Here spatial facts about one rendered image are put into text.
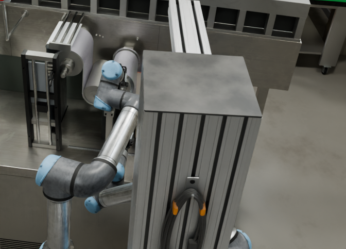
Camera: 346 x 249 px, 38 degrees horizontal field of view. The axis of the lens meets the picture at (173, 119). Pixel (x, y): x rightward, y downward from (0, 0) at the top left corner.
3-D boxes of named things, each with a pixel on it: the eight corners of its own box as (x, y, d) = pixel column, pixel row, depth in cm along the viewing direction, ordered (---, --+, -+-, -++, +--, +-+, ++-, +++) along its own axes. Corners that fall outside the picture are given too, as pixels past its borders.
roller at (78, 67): (54, 74, 249) (53, 49, 240) (66, 49, 269) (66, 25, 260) (83, 78, 249) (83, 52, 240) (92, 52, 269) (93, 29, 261)
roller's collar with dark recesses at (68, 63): (58, 75, 242) (58, 63, 238) (62, 68, 246) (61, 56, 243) (72, 77, 242) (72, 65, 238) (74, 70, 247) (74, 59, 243)
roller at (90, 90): (82, 103, 257) (82, 84, 250) (92, 77, 277) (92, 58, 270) (106, 106, 257) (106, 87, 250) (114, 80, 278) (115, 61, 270)
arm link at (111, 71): (97, 78, 194) (103, 56, 194) (101, 81, 205) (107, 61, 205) (117, 83, 194) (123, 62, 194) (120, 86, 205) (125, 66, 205)
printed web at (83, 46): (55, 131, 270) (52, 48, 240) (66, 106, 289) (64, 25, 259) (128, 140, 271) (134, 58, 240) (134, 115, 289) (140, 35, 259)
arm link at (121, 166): (105, 182, 221) (105, 168, 216) (109, 165, 230) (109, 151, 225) (122, 184, 221) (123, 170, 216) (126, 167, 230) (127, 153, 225)
